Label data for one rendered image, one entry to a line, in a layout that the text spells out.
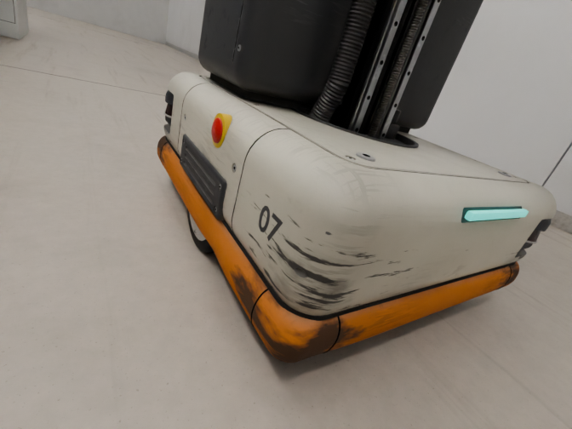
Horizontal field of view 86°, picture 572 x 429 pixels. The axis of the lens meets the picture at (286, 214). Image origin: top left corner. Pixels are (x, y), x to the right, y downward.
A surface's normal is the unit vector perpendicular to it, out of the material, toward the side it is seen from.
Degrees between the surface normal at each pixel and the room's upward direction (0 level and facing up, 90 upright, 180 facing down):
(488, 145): 90
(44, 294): 0
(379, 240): 90
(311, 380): 0
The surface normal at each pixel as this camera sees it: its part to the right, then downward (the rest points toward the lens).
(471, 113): -0.82, 0.03
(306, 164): -0.32, -0.65
